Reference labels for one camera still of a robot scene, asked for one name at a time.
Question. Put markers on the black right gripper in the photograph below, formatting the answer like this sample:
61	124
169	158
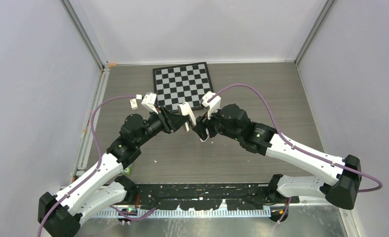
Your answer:
204	122

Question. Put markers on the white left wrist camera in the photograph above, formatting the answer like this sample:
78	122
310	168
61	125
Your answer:
148	101

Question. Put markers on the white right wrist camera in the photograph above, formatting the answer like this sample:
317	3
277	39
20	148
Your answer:
211	101

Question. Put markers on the white staple box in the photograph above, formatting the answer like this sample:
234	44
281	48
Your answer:
133	104

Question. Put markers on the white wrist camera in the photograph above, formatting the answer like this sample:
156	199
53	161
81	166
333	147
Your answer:
211	101
148	101

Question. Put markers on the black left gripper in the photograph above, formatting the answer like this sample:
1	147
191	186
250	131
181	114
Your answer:
170	122

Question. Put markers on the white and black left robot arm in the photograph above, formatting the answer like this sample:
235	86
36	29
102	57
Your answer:
63	213

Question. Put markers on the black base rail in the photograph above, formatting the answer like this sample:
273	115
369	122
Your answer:
236	196

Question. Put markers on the green toy block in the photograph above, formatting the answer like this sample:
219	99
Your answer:
128	170

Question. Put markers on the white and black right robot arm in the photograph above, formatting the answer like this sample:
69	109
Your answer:
332	178

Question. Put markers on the black and white chessboard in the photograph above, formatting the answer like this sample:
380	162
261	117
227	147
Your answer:
182	83

